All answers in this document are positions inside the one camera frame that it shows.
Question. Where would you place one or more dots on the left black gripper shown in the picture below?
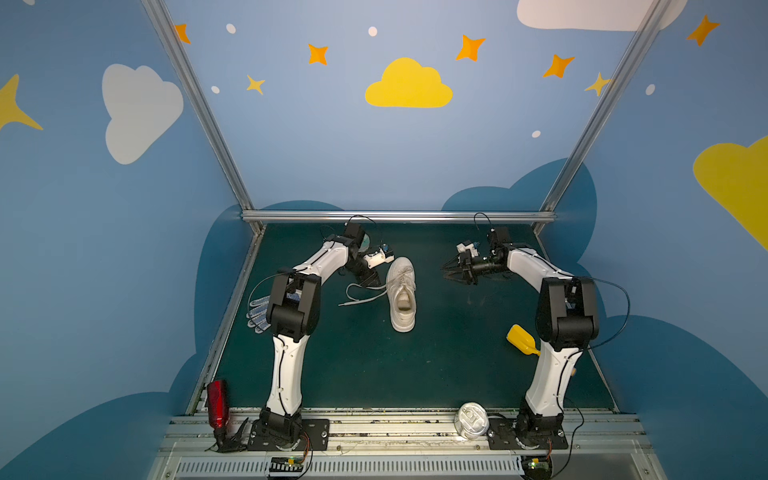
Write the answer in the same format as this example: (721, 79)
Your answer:
(366, 273)

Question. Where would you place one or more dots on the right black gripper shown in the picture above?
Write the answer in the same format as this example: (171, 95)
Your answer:
(469, 267)

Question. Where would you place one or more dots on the white sneaker shoe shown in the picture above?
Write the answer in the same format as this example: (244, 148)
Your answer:
(400, 290)

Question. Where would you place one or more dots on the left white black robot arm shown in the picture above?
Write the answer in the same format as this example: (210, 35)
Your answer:
(292, 311)

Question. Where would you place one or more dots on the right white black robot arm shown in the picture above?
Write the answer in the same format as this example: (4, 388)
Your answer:
(566, 322)

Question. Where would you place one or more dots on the round sunflower label canister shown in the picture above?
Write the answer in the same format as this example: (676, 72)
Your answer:
(365, 243)

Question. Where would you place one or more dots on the yellow plastic scoop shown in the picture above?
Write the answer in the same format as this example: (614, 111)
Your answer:
(522, 340)

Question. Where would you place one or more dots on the blue dotted work glove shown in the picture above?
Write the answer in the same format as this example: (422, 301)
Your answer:
(256, 315)

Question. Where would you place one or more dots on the red bottle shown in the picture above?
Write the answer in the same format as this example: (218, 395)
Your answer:
(217, 405)

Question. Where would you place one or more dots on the left small circuit board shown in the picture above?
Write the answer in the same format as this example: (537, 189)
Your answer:
(285, 467)

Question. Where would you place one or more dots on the small circuit board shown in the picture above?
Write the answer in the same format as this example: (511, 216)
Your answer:
(285, 467)
(536, 468)

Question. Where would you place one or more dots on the right small circuit board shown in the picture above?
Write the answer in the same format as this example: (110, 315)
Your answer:
(536, 468)

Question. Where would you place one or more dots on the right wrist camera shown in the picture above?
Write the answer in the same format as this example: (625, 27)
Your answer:
(468, 247)

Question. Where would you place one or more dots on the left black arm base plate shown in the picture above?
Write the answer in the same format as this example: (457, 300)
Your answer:
(312, 433)

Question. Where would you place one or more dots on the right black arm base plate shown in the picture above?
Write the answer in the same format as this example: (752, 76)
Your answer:
(524, 432)

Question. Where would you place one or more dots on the aluminium front rail base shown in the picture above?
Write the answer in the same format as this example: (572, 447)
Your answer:
(415, 444)

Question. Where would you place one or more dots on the aluminium frame right post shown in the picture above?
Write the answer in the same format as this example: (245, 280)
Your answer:
(642, 40)

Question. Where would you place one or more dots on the aluminium frame post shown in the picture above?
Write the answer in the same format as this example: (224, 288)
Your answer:
(162, 22)
(642, 40)

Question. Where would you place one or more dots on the aluminium frame left post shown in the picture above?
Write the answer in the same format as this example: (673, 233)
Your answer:
(162, 22)

